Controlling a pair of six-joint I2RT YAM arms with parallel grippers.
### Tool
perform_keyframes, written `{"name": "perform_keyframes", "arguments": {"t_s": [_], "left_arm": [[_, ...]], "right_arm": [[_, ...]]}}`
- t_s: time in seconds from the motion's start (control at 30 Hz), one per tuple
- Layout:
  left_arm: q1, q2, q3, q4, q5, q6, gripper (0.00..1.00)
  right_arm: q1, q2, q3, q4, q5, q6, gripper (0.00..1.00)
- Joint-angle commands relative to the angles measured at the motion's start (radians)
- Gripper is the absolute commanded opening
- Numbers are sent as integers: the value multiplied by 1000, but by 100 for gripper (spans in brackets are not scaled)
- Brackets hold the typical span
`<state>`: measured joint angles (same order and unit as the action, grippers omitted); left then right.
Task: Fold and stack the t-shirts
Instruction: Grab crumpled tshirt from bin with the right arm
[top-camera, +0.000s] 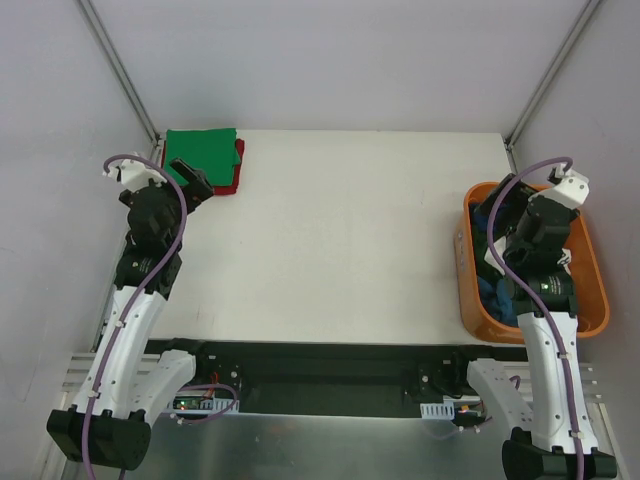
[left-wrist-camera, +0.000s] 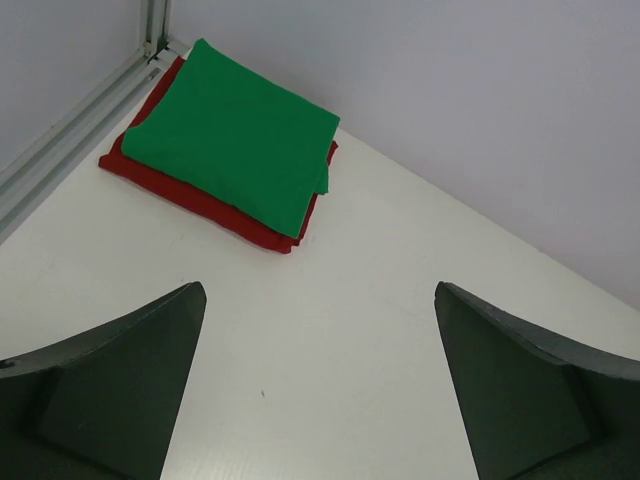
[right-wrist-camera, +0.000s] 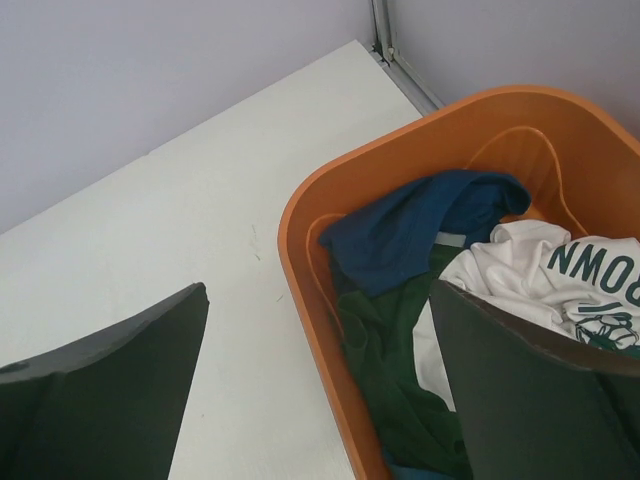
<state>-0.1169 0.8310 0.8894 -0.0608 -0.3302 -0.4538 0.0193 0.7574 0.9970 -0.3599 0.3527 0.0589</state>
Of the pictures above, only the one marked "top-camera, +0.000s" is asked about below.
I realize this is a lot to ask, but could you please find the aluminium rail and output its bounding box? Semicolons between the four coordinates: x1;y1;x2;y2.
61;352;160;393

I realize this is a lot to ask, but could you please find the white green sleeved t shirt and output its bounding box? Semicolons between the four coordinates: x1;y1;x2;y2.
483;237;572;276

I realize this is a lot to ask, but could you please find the blue t shirts pile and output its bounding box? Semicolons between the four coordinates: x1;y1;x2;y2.
469;203;517;327

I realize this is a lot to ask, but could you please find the folded green t shirt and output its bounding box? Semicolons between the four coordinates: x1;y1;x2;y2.
164;128;240;187

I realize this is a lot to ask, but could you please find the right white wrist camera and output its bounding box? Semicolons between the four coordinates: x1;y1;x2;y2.
541;166;590;210

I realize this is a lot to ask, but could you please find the left aluminium frame post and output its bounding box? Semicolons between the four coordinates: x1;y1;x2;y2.
74;0;160;145

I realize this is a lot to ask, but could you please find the aluminium frame post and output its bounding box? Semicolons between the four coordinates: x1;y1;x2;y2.
74;0;160;145
504;0;605;152

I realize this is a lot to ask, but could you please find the right white cable duct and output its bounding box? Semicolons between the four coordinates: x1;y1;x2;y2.
420;401;456;421

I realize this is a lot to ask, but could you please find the left white cable duct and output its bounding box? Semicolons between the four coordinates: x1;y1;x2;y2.
168;395;240;416

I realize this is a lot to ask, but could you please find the white cable duct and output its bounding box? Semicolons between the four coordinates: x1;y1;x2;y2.
420;401;456;421
168;395;240;416

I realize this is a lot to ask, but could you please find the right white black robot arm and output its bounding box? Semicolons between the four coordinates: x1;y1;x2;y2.
450;168;618;479

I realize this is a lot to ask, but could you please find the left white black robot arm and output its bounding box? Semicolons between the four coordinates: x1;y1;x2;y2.
47;155;213;478

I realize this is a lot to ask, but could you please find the folded red t shirt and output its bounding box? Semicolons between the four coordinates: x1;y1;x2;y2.
162;138;245;195

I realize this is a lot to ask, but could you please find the orange plastic tub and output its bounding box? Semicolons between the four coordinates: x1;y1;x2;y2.
453;182;610;344

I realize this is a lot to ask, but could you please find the right aluminium frame post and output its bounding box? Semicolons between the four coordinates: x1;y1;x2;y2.
504;0;605;152

